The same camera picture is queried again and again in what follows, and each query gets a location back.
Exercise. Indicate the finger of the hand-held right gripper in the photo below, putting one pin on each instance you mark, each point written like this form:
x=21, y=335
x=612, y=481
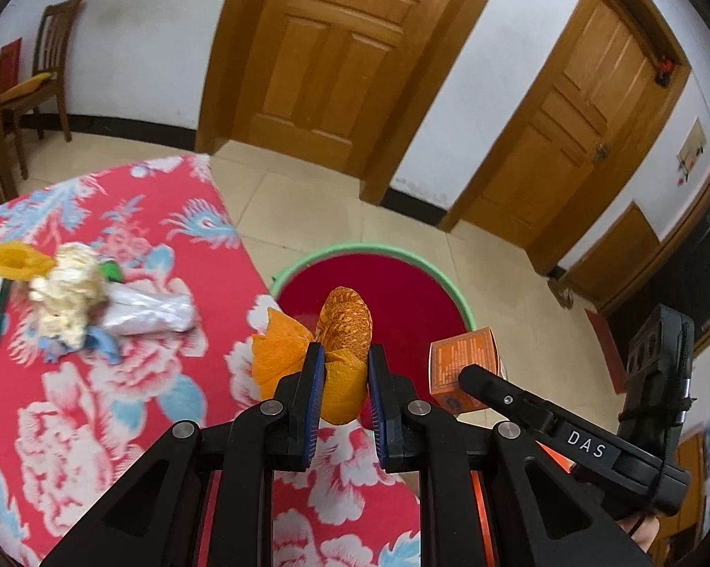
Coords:
x=503, y=396

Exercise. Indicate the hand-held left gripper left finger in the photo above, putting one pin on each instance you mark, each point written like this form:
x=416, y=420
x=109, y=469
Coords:
x=316, y=401

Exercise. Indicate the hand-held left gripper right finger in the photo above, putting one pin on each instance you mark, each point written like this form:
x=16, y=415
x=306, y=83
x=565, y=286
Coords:
x=378, y=401

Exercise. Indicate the small orange carton box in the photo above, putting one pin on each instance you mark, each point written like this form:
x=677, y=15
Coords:
x=467, y=351

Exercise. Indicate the orange plastic bag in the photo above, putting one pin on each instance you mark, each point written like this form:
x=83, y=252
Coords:
x=346, y=325

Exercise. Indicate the red basin with green rim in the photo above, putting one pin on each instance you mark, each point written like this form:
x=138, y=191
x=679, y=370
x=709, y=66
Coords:
x=408, y=295

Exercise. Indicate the person's right hand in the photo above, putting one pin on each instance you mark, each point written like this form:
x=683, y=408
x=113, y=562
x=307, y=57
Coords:
x=644, y=534

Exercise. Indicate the red floor mat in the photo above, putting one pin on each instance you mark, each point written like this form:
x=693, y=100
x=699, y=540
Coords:
x=606, y=348

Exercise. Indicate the shoe on floor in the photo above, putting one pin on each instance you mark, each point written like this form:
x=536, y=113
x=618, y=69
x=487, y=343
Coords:
x=562, y=289

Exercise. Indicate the red floral tablecloth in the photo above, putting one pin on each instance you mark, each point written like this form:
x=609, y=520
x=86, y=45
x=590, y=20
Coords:
x=154, y=401

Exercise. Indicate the small green wrapper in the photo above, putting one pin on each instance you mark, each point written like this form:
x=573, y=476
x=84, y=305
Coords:
x=114, y=271

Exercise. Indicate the wooden door with latch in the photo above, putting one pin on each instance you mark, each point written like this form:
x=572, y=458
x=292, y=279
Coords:
x=585, y=124

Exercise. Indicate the crumpled white tissue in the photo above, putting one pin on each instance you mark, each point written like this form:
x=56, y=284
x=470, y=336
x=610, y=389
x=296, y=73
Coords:
x=65, y=298

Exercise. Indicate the red door ornament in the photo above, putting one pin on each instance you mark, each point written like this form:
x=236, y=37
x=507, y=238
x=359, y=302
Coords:
x=664, y=71

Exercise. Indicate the yellow foam net cup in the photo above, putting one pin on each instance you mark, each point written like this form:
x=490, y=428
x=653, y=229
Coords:
x=12, y=263

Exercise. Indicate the wooden panel door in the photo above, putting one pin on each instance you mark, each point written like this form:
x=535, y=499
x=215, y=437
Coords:
x=331, y=53

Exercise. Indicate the yellow seat cushion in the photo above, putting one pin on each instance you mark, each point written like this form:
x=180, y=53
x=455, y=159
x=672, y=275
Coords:
x=27, y=85

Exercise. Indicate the wooden chair with cushion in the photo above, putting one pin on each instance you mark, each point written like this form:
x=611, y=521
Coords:
x=51, y=47

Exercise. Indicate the red board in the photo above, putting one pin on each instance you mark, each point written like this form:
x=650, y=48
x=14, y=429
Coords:
x=9, y=62

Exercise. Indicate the wall paper notice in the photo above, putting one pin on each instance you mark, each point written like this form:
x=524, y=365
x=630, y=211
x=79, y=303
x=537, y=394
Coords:
x=692, y=150

